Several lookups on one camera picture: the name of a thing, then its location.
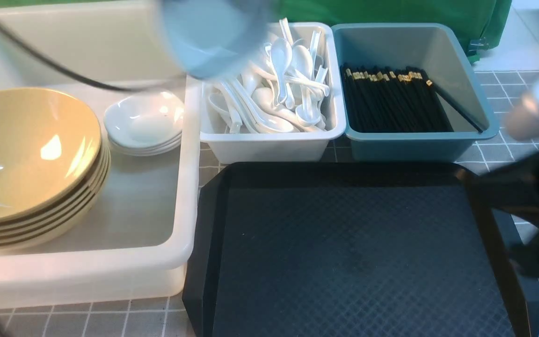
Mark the white square side dish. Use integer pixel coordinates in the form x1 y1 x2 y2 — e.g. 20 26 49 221
156 0 274 80

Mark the white plastic spoon bin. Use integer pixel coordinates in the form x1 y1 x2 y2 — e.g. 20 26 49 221
188 22 347 164

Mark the white spoons pile in bin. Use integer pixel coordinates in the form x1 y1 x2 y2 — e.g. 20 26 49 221
204 19 332 135

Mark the black serving tray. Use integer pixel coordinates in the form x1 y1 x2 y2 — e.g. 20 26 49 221
182 162 539 337

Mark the stack of white dishes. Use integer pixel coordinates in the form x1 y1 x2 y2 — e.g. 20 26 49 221
103 91 185 156

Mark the black chopsticks bundle in bin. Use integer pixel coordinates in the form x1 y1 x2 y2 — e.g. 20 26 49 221
340 64 485 133

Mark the large white plastic tub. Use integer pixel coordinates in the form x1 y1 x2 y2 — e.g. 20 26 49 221
0 1 201 309

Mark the stack of yellow bowls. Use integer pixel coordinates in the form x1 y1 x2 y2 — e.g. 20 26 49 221
0 88 111 251

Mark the green cloth backdrop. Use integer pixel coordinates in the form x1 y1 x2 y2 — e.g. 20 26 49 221
0 0 513 61

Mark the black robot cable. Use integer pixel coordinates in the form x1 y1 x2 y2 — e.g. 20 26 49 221
0 5 186 92

